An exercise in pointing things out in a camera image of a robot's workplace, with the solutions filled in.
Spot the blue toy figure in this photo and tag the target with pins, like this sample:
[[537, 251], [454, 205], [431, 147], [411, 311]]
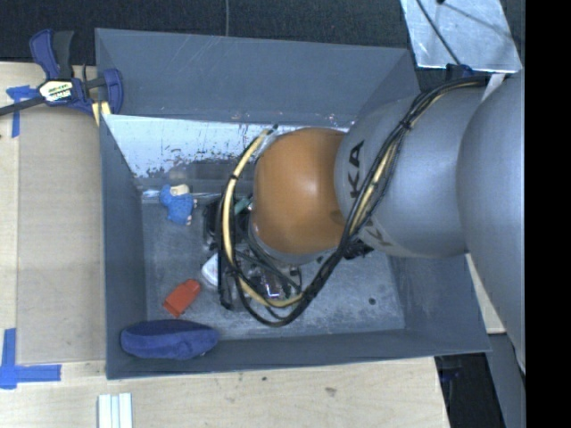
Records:
[[178, 205]]

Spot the pale wood board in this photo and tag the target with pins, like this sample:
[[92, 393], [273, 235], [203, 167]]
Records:
[[58, 221]]

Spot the dark blue cloth pouch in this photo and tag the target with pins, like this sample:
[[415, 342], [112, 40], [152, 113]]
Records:
[[167, 339]]

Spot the grey metal bin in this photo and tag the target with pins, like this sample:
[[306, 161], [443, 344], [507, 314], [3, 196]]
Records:
[[187, 74]]

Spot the red-orange plastic piece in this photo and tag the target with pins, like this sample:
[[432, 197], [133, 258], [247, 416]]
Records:
[[182, 298]]

